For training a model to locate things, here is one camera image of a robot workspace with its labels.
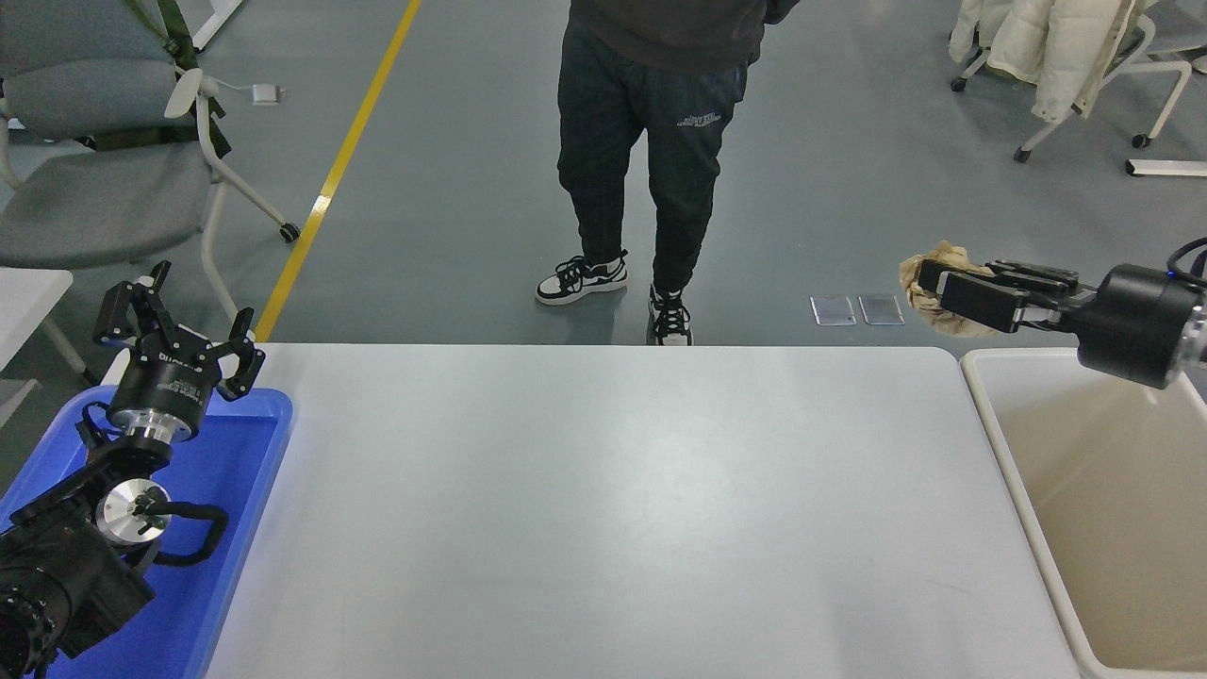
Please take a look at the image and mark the white table leg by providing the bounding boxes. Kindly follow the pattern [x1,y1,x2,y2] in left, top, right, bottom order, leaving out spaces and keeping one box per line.
[191,0,244,52]

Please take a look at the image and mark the white wheeled chair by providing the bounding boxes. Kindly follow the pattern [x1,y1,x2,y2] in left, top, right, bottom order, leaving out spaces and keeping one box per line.
[951,0,1207,163]

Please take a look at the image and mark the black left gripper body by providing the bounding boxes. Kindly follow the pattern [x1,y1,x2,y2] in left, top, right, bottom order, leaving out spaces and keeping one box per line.
[107,349,224,439]

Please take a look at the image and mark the dark green strap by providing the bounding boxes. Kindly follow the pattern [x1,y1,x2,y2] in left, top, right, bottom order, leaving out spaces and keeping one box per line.
[94,0,232,157]

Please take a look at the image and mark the tan paper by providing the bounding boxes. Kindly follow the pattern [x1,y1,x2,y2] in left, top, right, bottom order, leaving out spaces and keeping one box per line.
[898,241,1002,339]

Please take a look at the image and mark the large pale plastic bin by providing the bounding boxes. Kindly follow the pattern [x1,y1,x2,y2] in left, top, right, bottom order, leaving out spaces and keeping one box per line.
[960,347,1207,679]

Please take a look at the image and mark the cream padded coat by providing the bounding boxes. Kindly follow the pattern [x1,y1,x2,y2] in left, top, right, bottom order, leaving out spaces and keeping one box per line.
[948,0,1157,124]

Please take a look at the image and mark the grey office chair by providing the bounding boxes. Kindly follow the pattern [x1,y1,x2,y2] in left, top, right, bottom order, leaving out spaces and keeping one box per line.
[0,0,303,322]

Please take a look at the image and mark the blue plastic tray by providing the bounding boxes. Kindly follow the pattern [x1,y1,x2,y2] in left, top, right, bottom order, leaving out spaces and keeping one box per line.
[0,385,294,679]

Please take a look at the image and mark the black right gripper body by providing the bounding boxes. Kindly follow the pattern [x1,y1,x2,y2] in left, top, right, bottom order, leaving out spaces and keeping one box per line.
[1070,264,1203,389]

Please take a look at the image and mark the person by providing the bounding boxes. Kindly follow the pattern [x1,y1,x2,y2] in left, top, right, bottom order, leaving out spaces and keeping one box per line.
[536,0,801,347]

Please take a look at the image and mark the small white side table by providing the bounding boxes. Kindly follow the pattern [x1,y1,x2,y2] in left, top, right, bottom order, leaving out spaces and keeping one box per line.
[0,267,97,427]

